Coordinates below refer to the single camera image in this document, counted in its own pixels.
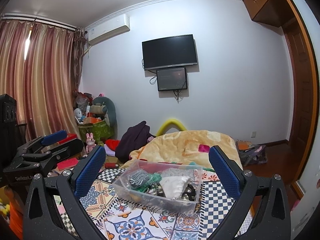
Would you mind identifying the white air conditioner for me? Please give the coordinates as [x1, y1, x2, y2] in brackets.
[87, 14, 131, 46]

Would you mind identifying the dark bag on floor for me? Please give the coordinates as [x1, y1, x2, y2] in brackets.
[236, 140, 267, 167]

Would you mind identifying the clear plastic storage box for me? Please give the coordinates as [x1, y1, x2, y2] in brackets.
[112, 160, 203, 215]

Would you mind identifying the wooden door frame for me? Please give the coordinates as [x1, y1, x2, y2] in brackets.
[283, 0, 319, 181]

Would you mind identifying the white drawstring pouch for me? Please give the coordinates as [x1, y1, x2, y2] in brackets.
[159, 176, 190, 199]

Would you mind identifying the green knitted cloth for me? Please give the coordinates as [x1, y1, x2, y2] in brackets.
[147, 173, 162, 185]

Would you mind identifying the pink beige curtain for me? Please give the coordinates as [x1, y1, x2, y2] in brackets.
[1, 20, 86, 140]

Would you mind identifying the grey knitted cloth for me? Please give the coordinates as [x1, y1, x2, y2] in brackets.
[127, 169, 151, 189]

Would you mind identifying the small wall monitor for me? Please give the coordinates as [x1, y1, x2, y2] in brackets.
[157, 67, 188, 92]

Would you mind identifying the dark purple clothing pile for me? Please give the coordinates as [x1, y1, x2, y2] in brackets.
[115, 121, 155, 163]

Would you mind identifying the large wall television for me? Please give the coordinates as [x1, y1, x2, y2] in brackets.
[142, 34, 198, 70]

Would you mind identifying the green storage basket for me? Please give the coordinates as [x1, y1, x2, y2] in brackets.
[78, 120, 114, 142]

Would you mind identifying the yellow foam arch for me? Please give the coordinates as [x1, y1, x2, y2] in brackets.
[156, 118, 187, 137]

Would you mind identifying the pink bunny toy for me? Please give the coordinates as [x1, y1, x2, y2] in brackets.
[86, 133, 96, 154]

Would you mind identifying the grey green plush toy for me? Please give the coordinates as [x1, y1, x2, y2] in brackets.
[90, 94, 117, 128]

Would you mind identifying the wooden overhead cabinet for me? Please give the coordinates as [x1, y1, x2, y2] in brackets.
[243, 0, 295, 28]

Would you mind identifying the beige fleece blanket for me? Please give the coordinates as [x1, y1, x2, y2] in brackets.
[122, 130, 242, 168]

